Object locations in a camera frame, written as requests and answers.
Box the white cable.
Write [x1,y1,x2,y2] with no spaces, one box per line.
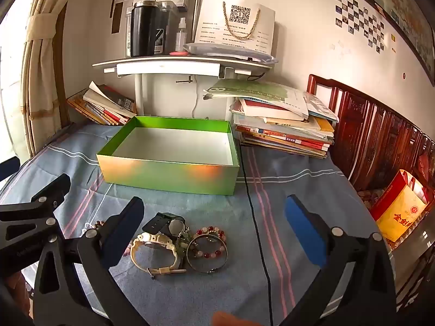
[191,75,199,119]

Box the wall photo collage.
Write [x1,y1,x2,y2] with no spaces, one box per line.
[335,0,386,54]

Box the black thermos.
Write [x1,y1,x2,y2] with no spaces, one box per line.
[130,0,160,58]

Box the white wristwatch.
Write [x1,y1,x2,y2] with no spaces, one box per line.
[130,233,187,279]

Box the brown bead bracelet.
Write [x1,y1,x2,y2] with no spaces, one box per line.
[86,221,133,257]

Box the pink red bead bracelet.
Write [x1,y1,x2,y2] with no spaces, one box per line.
[192,225,228,259]

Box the beige curtain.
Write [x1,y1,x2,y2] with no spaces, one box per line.
[24,0,73,157]

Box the black wristwatch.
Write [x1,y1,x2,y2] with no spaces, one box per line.
[142,212,187,240]

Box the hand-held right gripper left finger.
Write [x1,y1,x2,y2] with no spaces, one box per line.
[32,196,150,326]

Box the green jade bead bracelet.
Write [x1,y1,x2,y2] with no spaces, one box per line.
[175,227,195,262]

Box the white paper bag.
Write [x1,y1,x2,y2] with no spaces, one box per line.
[194,0,276,57]

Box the black cable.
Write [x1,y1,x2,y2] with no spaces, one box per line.
[242,144,274,326]

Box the white desk shelf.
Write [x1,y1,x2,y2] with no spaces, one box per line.
[92,56,274,116]

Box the framed wall picture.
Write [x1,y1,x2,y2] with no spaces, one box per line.
[358,0,435,87]

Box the small clear spray bottle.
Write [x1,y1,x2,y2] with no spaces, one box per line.
[175,17,188,53]

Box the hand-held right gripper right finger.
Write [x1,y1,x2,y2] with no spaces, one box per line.
[284,195,397,326]

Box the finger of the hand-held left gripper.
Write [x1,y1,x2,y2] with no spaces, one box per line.
[0,173,72,250]
[0,157,20,181]

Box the tall stack of books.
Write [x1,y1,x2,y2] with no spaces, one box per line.
[203,78,340,159]

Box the red yellow gift bag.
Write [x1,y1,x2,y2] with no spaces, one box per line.
[370,169,434,242]

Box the silver bangle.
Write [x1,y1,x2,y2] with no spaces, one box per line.
[185,234,228,275]

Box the clear plastic pouch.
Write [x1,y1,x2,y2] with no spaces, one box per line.
[184,42,278,64]

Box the brown wall sticker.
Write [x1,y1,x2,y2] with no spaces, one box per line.
[109,0,140,35]

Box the person's right hand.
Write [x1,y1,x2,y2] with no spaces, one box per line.
[212,311,254,326]

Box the small stack of books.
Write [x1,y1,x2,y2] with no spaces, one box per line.
[66,81,138,126]

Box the red wooden bench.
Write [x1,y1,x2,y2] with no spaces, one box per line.
[306,74,435,198]

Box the green cardboard box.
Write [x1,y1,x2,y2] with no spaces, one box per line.
[96,115,241,196]

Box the blue striped tablecloth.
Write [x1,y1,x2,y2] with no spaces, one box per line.
[0,122,395,326]

